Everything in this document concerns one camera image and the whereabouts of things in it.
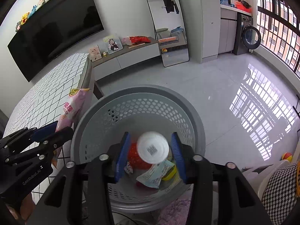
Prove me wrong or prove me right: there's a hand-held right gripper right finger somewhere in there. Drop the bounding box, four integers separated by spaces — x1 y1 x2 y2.
171 132 273 225

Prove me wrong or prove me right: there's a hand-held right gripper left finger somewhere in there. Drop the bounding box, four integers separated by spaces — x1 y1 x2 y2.
27 132 131 225

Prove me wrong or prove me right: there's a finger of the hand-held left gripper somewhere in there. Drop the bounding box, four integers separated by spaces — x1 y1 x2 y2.
0 121 59 156
5 127 74 169

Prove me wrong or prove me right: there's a red plastic bag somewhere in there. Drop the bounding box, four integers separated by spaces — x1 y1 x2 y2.
128 142 153 170

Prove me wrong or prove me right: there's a white paper cup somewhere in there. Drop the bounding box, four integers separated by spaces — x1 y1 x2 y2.
136 131 170 164

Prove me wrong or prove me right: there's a white blue wrapper packet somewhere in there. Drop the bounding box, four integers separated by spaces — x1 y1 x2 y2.
136 160 175 188

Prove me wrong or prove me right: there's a pink snack packet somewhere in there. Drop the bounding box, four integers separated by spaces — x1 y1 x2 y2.
52 88 91 167

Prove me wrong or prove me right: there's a grey perforated basket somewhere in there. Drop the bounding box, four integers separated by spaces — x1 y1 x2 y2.
70 84 206 214

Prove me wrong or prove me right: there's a person's left hand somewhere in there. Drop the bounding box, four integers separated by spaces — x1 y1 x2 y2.
7 192 36 219

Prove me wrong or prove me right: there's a white grid-patterned bedspread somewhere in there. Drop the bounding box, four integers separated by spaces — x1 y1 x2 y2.
5 53 94 204

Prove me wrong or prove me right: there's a purple fluffy rug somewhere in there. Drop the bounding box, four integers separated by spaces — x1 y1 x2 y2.
150 197 195 225

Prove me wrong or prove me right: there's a black flat television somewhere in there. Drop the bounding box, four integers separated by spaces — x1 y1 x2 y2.
7 0 105 82

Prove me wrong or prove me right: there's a low grey white cabinet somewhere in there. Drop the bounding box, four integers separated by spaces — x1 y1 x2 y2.
90 37 162 81

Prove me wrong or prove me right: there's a houndstooth chair cushion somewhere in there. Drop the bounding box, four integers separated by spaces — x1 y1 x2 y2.
258 160 300 225

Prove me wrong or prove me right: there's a red crumpled bag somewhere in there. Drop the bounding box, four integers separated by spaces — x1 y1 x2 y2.
129 36 152 45

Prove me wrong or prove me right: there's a standing floor mirror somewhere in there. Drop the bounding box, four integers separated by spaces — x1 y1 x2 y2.
141 0 190 68

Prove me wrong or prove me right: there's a tall white cabinet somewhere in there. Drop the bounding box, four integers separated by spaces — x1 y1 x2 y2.
198 0 222 64

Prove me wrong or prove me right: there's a dark washing machine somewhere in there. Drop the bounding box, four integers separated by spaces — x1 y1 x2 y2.
233 13 262 56

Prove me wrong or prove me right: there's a white counter cabinet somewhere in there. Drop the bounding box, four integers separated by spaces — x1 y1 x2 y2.
218 5 238 54

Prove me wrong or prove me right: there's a red plastic basin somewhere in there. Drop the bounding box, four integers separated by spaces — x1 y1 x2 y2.
235 1 253 14

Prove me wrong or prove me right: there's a black window grille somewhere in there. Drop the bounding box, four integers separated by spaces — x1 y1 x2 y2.
254 0 300 73

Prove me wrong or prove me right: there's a small child photo frame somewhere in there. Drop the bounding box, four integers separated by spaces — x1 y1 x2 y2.
89 45 102 62

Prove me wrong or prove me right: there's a large child photo frame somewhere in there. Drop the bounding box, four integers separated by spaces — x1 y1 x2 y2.
103 35 123 55

